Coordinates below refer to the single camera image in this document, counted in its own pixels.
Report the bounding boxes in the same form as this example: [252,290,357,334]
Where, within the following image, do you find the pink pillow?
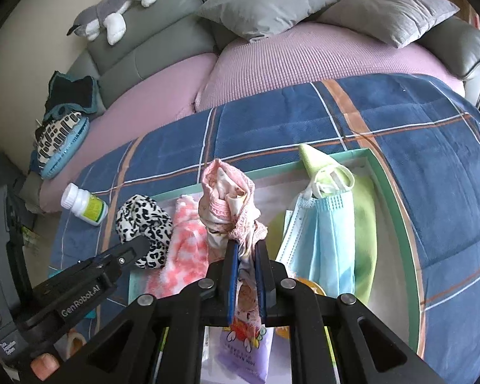
[38,22,466,212]

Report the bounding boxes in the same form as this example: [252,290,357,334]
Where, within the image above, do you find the pink printed underwear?
[199,159,269,342]

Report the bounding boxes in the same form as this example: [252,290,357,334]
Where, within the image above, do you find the grey and white plush dog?
[67,0,161,45]

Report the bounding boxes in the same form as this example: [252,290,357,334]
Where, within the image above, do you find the white tray with green rim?
[128,148,426,384]

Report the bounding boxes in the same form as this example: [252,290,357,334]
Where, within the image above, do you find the black and teal clothing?
[44,71,100,118]

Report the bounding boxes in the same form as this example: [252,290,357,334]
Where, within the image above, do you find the person's left hand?
[29,353,61,381]

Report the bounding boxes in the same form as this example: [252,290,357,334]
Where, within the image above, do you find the orange round box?
[290,276,326,297]

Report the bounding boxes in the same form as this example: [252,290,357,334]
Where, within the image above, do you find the green cloth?
[270,143,378,305]

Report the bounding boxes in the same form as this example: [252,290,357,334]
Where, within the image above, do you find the leopard print scrunchie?
[116,194,173,269]

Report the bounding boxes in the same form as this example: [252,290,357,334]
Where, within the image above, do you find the light blue face mask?
[276,190,356,299]

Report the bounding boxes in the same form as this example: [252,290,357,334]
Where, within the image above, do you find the blue plaid blanket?
[50,73,480,384]

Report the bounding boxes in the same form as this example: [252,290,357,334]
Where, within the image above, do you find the patterned blue bag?
[30,110,90,180]

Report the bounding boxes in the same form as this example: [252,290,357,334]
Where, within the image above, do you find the grey pillow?
[318,0,460,49]
[196,0,338,41]

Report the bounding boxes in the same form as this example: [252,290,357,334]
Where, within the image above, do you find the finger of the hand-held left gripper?
[78,236,151,273]

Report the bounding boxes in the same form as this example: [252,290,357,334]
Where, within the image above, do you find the white plastic bottle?
[61,183,108,227]

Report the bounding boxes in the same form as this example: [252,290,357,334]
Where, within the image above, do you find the pink and white fuzzy sock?
[146,195,210,299]

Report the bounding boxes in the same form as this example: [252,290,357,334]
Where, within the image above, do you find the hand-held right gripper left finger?
[62,240,241,384]

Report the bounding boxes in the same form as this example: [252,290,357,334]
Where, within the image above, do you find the grey leather headboard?
[66,0,480,108]

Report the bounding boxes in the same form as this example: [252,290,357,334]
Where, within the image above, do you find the purple packet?
[202,324,273,384]

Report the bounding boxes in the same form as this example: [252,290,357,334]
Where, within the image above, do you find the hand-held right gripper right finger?
[254,240,424,384]

